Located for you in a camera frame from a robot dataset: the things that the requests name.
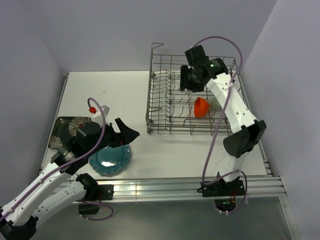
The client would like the grey wire dish rack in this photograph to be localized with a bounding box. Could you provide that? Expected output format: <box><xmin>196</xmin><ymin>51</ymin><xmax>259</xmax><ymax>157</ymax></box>
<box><xmin>145</xmin><ymin>42</ymin><xmax>241</xmax><ymax>137</ymax></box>

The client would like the light green cup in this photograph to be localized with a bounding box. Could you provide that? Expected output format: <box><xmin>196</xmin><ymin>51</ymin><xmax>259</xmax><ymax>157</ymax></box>
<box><xmin>208</xmin><ymin>97</ymin><xmax>222</xmax><ymax>111</ymax></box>

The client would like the teal scalloped plate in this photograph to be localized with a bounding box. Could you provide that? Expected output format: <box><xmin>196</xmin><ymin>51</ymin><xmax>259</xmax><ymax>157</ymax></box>
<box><xmin>88</xmin><ymin>144</ymin><xmax>132</xmax><ymax>177</ymax></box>

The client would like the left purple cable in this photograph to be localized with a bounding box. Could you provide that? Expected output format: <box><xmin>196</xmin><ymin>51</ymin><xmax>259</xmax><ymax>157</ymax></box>
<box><xmin>0</xmin><ymin>98</ymin><xmax>107</xmax><ymax>223</ymax></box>

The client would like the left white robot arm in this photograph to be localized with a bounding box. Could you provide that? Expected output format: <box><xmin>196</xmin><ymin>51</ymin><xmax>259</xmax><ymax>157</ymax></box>
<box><xmin>0</xmin><ymin>118</ymin><xmax>140</xmax><ymax>240</ymax></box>

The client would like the aluminium mounting rail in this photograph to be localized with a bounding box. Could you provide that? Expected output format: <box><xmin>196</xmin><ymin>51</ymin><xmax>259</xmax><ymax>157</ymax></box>
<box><xmin>97</xmin><ymin>174</ymin><xmax>287</xmax><ymax>203</ymax></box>

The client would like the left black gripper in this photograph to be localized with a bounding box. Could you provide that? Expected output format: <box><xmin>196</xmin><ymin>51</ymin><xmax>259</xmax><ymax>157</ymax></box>
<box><xmin>86</xmin><ymin>117</ymin><xmax>139</xmax><ymax>156</ymax></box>

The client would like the black floral square plate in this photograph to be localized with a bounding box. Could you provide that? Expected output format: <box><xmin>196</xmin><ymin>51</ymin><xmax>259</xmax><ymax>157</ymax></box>
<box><xmin>48</xmin><ymin>116</ymin><xmax>91</xmax><ymax>150</ymax></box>

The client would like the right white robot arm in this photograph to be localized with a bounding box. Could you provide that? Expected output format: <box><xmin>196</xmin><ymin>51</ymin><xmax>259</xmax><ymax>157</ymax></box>
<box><xmin>180</xmin><ymin>45</ymin><xmax>267</xmax><ymax>195</ymax></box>

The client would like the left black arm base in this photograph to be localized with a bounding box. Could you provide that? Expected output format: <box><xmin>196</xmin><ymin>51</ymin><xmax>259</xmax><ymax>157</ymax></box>
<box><xmin>77</xmin><ymin>184</ymin><xmax>114</xmax><ymax>222</ymax></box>

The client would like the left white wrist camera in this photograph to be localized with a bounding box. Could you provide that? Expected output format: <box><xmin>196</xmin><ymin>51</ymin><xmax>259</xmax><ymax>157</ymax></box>
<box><xmin>89</xmin><ymin>105</ymin><xmax>110</xmax><ymax>125</ymax></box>

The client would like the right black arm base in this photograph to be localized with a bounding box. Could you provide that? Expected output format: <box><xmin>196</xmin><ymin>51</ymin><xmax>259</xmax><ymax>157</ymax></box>
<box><xmin>197</xmin><ymin>178</ymin><xmax>246</xmax><ymax>198</ymax></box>

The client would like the orange plastic bowl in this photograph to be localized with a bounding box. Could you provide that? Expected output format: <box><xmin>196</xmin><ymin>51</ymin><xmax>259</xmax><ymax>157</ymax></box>
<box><xmin>193</xmin><ymin>97</ymin><xmax>210</xmax><ymax>118</ymax></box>

